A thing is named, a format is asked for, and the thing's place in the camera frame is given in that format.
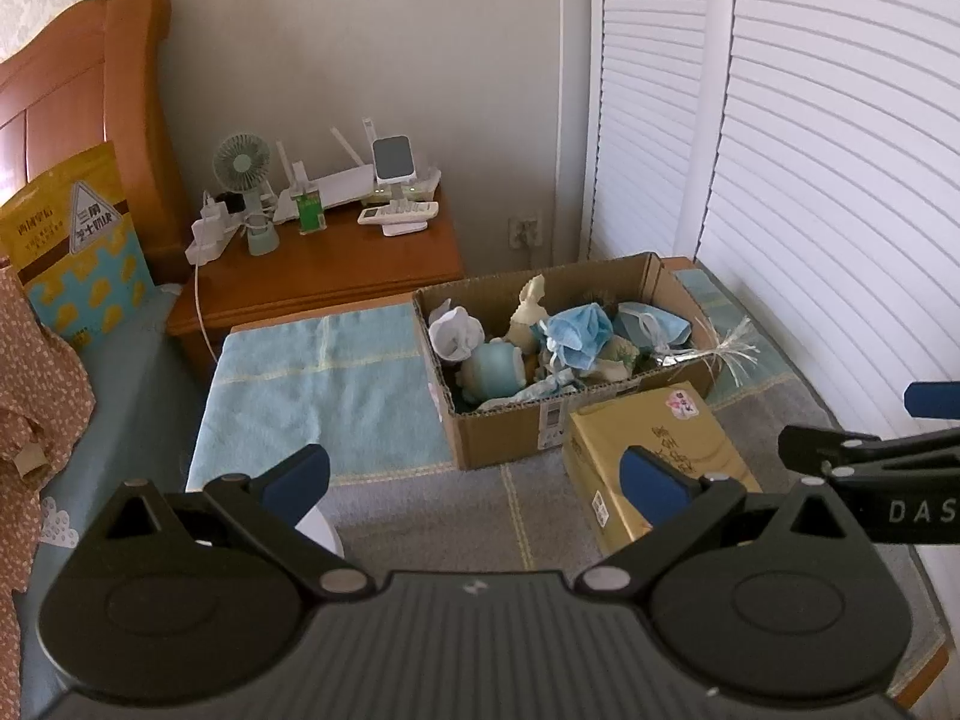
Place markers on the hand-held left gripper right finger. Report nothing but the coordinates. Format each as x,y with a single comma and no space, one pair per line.
652,486

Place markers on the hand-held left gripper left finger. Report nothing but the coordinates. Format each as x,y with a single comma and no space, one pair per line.
300,478

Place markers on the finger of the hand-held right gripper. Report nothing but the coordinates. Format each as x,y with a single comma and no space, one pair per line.
934,399
847,450

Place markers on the blue lace cloth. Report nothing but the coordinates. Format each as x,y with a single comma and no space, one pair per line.
540,390

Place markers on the cardboard box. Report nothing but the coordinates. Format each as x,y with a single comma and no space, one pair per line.
510,427

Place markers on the blue face masks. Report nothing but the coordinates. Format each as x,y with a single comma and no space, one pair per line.
652,326

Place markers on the blue face mask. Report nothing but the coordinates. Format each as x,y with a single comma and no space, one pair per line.
581,334

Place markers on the blue plush toy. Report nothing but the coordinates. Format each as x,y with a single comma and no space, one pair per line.
495,375

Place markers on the white socks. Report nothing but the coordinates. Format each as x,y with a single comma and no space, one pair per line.
456,330

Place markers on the clear jar with white lid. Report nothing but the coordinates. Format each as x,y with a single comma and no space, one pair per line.
326,532

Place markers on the gold gift box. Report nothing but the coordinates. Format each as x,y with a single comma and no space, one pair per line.
660,420

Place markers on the light blue towel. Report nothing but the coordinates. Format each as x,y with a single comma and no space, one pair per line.
315,382

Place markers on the grey checked blanket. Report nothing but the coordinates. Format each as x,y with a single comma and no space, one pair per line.
450,514

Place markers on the white louvered door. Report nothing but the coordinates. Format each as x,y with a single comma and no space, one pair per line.
660,90
847,202

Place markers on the wooden nightstand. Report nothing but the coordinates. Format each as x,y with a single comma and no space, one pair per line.
337,262

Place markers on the white power strip with plugs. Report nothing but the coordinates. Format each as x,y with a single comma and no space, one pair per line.
214,232

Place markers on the green bottle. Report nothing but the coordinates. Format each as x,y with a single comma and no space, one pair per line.
310,214

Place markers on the brown floral cloth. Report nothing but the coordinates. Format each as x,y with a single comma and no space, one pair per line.
37,405

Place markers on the white remote control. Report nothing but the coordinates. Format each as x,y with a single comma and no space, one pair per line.
394,214

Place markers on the white router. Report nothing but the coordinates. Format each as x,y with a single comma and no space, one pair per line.
330,191

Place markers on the yellow snack bag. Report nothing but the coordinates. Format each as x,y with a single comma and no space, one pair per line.
75,255

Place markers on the small green desk fan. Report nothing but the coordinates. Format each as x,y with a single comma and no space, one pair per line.
241,161

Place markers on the white device with grey screen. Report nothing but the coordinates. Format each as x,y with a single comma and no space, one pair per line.
392,157

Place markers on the wooden bed headboard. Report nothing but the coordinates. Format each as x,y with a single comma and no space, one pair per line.
97,105

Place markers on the wooden bed frame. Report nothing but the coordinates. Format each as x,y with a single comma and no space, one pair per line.
922,682

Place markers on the white wall outlet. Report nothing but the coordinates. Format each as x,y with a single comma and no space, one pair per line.
526,232

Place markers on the white wall pipe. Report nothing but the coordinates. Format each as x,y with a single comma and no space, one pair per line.
564,90

